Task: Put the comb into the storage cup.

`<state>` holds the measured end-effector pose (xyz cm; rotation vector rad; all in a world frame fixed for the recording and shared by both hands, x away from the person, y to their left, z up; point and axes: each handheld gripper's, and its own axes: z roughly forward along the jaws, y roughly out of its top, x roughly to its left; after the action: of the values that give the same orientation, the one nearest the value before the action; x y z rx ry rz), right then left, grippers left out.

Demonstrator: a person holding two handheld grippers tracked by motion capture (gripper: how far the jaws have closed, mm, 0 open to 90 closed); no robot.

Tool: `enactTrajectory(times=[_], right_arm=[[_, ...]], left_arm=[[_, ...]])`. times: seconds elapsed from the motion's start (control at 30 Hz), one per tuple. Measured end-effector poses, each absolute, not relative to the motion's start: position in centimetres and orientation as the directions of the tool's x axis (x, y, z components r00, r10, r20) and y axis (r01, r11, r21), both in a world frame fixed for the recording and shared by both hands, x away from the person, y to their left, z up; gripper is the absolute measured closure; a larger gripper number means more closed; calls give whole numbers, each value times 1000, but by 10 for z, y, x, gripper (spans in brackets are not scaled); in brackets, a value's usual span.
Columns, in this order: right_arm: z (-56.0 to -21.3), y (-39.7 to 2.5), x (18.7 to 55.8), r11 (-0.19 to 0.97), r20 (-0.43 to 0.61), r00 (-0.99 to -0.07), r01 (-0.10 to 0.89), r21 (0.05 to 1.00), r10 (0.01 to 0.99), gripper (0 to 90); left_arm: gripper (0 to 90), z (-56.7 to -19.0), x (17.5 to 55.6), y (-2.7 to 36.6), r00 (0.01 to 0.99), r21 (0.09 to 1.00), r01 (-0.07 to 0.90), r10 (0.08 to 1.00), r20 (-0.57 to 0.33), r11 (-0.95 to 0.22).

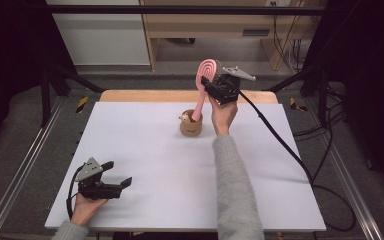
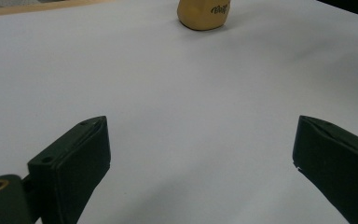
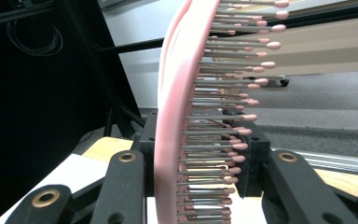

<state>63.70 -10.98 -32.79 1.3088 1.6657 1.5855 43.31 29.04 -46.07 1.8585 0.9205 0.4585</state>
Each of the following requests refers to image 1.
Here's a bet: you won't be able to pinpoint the white cabinet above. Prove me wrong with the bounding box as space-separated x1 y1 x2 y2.
46 0 151 66

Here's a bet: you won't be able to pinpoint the black horizontal frame bar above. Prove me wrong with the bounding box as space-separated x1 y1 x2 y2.
46 4 328 16

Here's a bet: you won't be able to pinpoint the brown cup with animal figure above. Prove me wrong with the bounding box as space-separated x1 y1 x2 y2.
179 109 204 137

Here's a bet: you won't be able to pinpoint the light wooden desk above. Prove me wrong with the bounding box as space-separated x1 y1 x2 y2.
139 0 316 72

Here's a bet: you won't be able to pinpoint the hand-held gripper black cable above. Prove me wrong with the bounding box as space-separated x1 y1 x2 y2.
66 165 85 220
236 89 357 233

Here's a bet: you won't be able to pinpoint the aluminium rail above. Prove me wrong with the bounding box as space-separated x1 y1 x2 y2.
304 99 384 240
0 99 64 240

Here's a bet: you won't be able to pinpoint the person's right hand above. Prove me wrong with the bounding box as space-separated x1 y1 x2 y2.
209 96 239 136

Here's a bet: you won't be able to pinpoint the hanging cable bundle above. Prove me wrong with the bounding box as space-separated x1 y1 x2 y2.
270 1 316 73

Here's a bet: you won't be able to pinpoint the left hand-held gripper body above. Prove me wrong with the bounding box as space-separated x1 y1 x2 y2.
74 157 123 201

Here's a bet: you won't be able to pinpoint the black curtain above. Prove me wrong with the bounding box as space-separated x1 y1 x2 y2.
0 0 76 158
303 0 384 194

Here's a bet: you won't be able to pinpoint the right hand-held gripper black cable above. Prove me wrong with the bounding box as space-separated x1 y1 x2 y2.
236 89 357 233

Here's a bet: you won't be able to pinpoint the pink hairbrush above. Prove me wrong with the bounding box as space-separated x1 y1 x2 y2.
191 58 219 123

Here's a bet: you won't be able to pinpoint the left hand-held gripper black cable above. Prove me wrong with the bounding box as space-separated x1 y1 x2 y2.
66 165 85 220

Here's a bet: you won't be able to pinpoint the black metal frame strut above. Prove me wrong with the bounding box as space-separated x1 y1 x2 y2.
265 64 331 128
40 64 105 128

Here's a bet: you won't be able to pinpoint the black floor cables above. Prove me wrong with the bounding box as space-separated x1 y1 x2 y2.
293 83 348 183

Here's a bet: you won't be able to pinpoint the light wooden table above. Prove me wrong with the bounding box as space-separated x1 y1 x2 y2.
99 89 279 104

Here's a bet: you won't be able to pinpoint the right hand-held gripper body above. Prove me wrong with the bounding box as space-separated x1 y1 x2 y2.
209 65 257 106

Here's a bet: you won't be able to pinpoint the person's left hand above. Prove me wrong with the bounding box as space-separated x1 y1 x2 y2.
70 193 109 227

